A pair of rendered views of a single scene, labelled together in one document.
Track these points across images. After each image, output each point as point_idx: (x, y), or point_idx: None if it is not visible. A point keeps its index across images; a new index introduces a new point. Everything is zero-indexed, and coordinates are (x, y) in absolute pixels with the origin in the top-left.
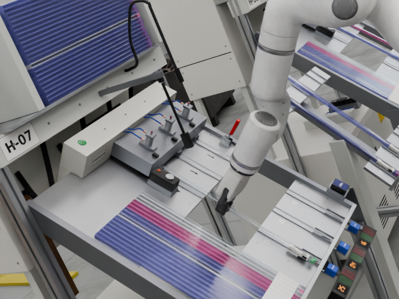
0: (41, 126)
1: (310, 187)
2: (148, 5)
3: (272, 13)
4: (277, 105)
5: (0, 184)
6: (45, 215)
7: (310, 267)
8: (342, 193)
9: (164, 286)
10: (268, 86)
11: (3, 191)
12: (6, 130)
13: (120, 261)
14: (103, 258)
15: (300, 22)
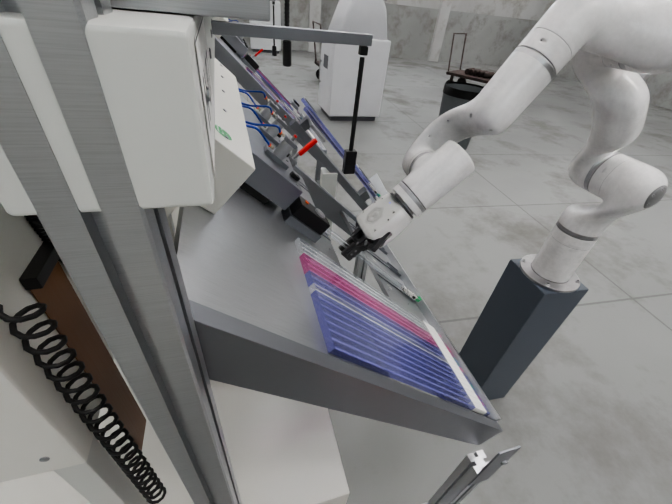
0: (208, 53)
1: (352, 219)
2: None
3: (590, 16)
4: (452, 139)
5: (147, 275)
6: (250, 339)
7: (416, 306)
8: None
9: (433, 399)
10: (514, 116)
11: (149, 304)
12: (226, 4)
13: (391, 387)
14: (361, 393)
15: (587, 45)
